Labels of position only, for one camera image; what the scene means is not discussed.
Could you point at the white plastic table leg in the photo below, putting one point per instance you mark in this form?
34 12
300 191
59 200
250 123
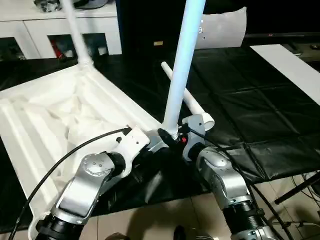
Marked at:
75 30
195 105
185 50

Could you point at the white plastic table top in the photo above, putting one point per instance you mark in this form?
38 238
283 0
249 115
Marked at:
50 112

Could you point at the black work mat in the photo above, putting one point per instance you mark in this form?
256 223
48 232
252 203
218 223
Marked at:
250 100

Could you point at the small brown cork piece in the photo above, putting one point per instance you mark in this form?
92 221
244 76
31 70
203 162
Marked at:
158 43

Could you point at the small white jar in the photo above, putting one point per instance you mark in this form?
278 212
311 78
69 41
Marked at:
101 50
68 53

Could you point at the black sofa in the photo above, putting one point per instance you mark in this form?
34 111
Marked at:
150 22

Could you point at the grey printed cushion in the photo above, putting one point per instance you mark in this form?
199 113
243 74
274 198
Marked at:
222 30

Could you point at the black tripod leg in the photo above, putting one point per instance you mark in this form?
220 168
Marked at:
297 187

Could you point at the white flat board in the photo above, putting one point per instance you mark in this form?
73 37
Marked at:
287 65

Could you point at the red bottle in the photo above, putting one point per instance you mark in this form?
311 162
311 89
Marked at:
53 47

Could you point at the black flat bar device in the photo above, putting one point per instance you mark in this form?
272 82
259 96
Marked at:
282 35

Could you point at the black stand foot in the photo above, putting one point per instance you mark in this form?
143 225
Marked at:
297 47

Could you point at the white cabinet with glass doors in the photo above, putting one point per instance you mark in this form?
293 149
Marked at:
50 27

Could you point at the metal parts clutter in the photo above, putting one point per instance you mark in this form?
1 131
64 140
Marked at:
47 5

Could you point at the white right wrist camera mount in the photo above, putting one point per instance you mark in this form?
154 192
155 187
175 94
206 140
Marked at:
196 127

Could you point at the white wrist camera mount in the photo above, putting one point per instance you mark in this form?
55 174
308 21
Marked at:
132 142
196 127

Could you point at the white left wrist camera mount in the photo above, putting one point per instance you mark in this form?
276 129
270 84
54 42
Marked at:
132 142

